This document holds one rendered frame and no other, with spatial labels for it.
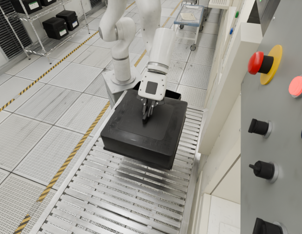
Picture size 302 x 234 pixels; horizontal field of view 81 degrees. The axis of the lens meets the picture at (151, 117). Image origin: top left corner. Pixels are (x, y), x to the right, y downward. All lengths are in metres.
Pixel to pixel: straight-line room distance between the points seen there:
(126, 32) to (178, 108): 0.65
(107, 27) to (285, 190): 1.09
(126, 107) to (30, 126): 1.81
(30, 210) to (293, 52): 1.90
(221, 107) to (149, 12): 0.42
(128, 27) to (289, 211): 1.14
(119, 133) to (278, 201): 0.54
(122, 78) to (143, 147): 0.82
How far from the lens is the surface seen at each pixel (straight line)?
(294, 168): 0.24
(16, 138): 2.42
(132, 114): 0.73
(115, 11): 1.10
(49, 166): 2.02
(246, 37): 0.53
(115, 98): 1.35
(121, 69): 1.32
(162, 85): 0.68
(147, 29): 0.79
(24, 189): 2.03
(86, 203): 0.92
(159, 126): 0.69
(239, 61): 0.54
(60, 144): 2.12
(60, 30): 3.68
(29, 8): 3.32
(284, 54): 0.35
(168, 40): 0.71
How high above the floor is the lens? 1.60
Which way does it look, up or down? 49 degrees down
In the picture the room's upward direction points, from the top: straight up
